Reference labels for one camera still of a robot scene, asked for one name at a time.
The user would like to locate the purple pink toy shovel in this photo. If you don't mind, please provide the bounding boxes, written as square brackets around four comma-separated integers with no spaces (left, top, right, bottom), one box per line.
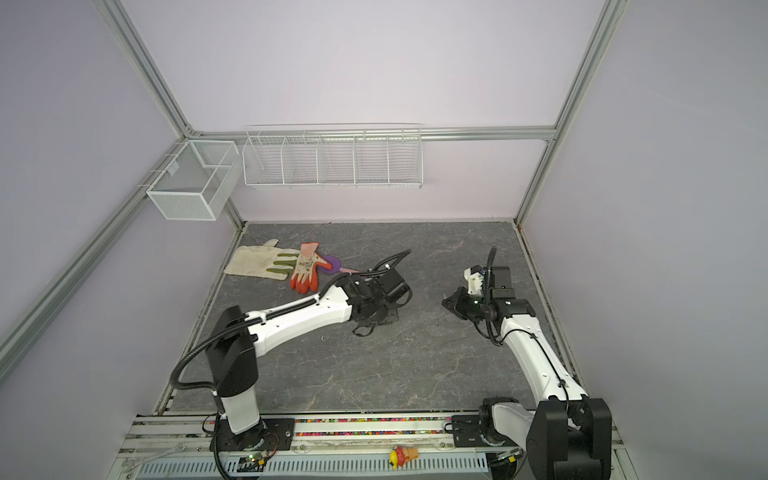
[318,255,357,275]

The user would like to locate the cream green work glove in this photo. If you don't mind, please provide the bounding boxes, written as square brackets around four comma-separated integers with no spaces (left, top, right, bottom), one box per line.
[224,239,299,281]

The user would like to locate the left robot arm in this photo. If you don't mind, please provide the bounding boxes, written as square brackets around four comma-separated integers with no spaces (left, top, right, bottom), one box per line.
[169,250,413,451]

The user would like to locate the red white work glove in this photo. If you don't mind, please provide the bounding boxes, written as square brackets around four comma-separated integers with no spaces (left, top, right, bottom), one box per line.
[290,242,332,294]

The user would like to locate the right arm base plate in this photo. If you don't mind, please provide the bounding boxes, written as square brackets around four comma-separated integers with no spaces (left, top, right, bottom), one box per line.
[443,414,515,448]

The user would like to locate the white mesh box basket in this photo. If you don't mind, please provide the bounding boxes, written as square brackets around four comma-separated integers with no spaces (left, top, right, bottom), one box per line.
[147,140,243,221]

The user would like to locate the white wire shelf basket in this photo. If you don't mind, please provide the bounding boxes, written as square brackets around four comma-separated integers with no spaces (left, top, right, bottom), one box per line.
[242,123,424,188]

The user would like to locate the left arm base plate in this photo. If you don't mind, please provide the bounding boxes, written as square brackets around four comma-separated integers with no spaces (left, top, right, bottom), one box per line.
[210,418,295,452]

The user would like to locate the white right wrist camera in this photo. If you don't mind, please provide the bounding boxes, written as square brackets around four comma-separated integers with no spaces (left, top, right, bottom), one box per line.
[464,265,485,297]

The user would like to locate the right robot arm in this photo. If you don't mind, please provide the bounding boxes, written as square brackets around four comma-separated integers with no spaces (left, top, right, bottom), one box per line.
[442,248,612,479]

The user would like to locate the white vented cable duct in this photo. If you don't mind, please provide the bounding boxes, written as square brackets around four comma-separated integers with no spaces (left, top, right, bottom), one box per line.
[133,452,491,479]

